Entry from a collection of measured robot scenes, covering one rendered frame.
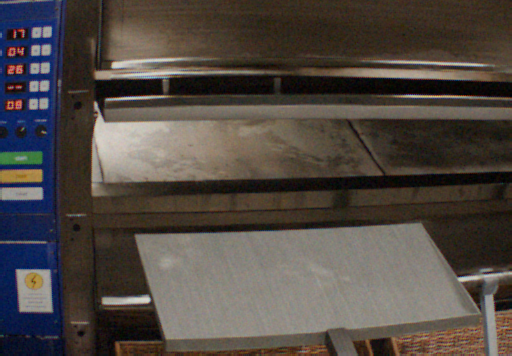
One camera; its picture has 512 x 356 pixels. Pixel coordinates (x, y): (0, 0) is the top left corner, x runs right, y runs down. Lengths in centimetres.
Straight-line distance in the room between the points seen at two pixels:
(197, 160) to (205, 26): 38
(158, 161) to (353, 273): 55
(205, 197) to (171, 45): 33
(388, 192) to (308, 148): 23
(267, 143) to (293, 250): 46
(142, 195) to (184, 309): 41
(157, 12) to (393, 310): 69
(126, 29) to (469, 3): 70
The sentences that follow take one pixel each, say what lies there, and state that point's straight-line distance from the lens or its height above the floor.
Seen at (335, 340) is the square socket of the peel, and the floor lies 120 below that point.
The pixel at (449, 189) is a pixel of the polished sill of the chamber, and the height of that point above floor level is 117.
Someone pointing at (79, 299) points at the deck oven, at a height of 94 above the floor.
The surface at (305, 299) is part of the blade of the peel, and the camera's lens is 199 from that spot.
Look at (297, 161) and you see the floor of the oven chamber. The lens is 247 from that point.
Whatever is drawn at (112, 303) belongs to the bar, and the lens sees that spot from 196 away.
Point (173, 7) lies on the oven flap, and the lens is 216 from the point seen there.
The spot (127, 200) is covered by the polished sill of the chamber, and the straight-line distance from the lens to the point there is 229.
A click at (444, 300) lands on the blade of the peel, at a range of 204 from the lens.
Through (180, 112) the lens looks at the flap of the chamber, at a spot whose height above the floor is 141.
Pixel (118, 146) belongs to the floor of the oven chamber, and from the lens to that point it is 248.
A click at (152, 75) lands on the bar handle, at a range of 208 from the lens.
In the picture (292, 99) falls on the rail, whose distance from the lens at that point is 210.
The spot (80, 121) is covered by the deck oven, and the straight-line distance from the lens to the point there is 221.
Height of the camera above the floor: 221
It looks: 25 degrees down
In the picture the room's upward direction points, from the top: 5 degrees clockwise
